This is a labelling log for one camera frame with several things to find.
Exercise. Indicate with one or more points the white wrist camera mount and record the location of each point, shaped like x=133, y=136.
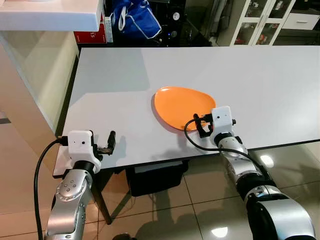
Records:
x=80, y=142
x=222, y=119

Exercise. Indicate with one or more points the blue fabric bag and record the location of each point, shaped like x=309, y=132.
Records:
x=135, y=22

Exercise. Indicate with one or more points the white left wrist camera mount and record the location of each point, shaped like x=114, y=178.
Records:
x=80, y=142

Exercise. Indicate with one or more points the dark metal table leg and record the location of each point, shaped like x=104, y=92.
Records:
x=102, y=200

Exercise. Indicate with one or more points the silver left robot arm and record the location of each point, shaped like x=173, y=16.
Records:
x=70, y=200

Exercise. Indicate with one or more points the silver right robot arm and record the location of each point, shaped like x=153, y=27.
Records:
x=280, y=210

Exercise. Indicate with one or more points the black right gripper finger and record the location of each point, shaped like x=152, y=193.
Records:
x=196, y=117

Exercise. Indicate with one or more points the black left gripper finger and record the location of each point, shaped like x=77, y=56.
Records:
x=112, y=140

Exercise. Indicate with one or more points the white kitchen island counter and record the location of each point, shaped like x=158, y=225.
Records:
x=45, y=12

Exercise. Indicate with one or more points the red cardboard box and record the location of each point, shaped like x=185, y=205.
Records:
x=90, y=37

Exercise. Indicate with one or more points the black box speaker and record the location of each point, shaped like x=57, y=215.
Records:
x=155, y=180

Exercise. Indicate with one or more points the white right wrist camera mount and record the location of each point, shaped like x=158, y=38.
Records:
x=222, y=119

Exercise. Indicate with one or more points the black electronic device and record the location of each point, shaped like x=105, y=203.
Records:
x=175, y=22

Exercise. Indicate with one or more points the white glass door cabinet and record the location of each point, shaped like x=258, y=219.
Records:
x=300, y=21

